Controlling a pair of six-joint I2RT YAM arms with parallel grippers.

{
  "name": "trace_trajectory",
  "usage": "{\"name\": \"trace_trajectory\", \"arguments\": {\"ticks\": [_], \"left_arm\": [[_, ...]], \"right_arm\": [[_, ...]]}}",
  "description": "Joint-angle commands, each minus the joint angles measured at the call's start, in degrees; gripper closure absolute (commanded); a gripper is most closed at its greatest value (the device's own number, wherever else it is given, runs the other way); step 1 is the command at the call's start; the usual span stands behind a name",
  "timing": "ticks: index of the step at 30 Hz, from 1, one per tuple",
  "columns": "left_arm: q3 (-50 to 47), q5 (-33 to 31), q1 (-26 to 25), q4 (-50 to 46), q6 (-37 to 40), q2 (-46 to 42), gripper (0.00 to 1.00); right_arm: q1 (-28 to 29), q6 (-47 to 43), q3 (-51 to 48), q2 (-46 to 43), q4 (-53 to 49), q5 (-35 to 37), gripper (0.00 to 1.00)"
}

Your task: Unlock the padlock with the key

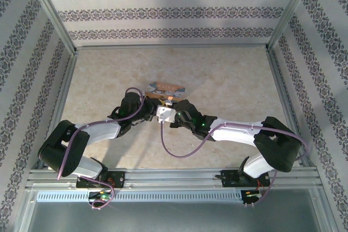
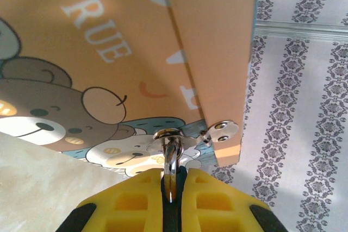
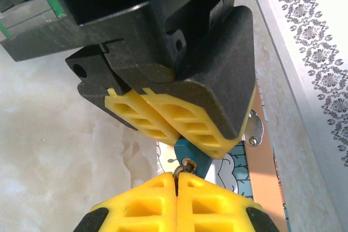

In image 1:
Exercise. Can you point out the aluminium table side rail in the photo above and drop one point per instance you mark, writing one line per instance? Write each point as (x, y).
(282, 93)
(61, 101)

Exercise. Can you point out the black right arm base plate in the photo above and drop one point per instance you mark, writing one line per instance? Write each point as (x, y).
(228, 179)

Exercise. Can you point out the orange LOVE print tin box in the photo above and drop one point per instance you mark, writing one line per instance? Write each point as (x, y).
(166, 88)

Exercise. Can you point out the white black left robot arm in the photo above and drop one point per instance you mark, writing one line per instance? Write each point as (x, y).
(103, 131)

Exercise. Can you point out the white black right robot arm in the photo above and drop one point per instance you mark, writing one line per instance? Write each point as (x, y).
(233, 132)

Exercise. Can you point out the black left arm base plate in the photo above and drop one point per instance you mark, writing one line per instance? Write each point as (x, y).
(119, 179)

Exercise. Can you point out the grey metal sheet panel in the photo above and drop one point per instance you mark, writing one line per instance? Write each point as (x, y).
(176, 218)

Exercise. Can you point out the aluminium table back rail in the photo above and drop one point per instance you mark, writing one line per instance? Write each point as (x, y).
(171, 47)

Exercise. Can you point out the aluminium frame post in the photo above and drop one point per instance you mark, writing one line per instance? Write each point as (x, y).
(49, 12)
(296, 9)

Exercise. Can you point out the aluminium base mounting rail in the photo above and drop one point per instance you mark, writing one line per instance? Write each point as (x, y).
(174, 177)

